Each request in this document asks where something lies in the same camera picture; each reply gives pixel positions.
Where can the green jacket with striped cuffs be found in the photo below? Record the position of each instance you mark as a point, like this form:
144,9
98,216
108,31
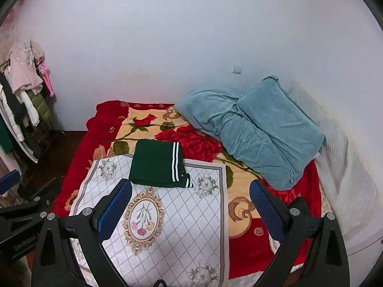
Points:
155,161

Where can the green hanging garment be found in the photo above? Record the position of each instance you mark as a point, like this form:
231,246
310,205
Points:
4,134

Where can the black hanging garment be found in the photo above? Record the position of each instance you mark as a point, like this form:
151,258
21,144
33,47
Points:
21,125

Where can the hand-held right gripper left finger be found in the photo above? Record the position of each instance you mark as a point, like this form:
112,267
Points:
115,209

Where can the metal clothes rack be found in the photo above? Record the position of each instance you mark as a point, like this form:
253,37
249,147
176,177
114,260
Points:
55,131

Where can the white textured bed sheet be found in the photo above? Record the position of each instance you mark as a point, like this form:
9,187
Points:
347,167

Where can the pink fluffy coat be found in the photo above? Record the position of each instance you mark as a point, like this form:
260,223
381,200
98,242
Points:
22,65

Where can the pink hanging toy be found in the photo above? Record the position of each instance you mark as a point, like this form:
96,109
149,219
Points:
47,77

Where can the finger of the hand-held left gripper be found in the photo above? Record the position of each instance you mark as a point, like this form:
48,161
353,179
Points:
39,192
7,182

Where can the white puffer jacket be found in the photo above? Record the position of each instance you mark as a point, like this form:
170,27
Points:
12,116

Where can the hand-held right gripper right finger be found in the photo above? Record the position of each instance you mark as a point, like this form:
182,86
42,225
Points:
267,212

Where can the white patterned mat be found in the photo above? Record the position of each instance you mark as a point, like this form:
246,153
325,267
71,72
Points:
179,224

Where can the red floral blanket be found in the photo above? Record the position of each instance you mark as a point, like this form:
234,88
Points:
197,143

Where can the olive puffer jacket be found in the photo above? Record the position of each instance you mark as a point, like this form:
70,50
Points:
40,104

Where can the blue quilt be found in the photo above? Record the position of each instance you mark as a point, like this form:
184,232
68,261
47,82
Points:
260,131

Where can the white wall socket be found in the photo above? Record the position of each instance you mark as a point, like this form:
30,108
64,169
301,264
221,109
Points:
237,68

